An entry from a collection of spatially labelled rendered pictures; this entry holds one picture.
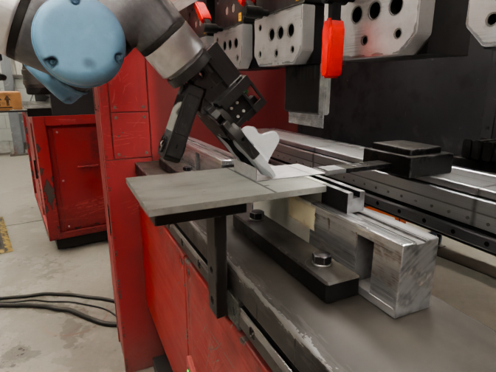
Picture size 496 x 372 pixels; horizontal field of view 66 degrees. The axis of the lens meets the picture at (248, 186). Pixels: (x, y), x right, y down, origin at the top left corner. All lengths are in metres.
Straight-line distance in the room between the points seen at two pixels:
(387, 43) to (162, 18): 0.27
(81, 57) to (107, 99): 1.03
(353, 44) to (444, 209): 0.38
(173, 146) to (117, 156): 0.87
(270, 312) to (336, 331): 0.09
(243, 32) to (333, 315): 0.52
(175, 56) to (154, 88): 0.89
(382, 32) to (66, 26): 0.31
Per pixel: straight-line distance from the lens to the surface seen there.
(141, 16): 0.53
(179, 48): 0.53
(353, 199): 0.55
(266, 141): 0.58
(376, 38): 0.46
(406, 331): 0.50
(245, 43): 0.76
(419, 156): 0.74
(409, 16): 0.43
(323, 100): 0.60
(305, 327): 0.47
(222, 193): 0.52
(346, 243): 0.54
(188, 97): 0.55
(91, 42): 0.37
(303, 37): 0.58
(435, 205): 0.76
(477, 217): 0.72
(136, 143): 1.42
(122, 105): 1.40
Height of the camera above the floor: 1.15
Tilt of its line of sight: 15 degrees down
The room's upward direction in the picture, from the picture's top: straight up
